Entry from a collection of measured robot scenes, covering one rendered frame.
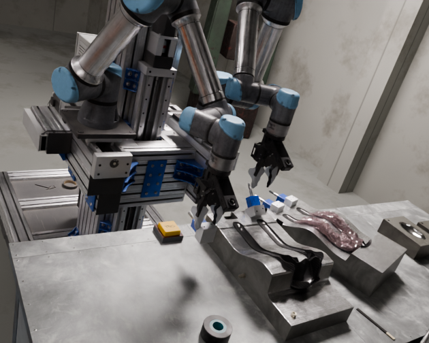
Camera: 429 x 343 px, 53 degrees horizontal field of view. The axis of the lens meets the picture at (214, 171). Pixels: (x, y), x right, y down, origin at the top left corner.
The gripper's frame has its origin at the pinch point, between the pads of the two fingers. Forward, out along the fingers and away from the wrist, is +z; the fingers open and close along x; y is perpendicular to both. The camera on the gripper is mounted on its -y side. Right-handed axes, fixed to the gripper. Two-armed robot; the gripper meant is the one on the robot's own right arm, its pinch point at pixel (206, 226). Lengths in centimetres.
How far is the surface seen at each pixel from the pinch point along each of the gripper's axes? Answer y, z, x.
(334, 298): -30.8, 8.8, -31.8
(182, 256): 4.5, 15.0, 2.4
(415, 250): -18, 11, -96
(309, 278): -22.3, 7.3, -28.1
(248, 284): -15.6, 12.1, -10.0
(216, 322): -26.3, 11.6, 8.2
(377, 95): 148, -5, -262
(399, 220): -2, 8, -104
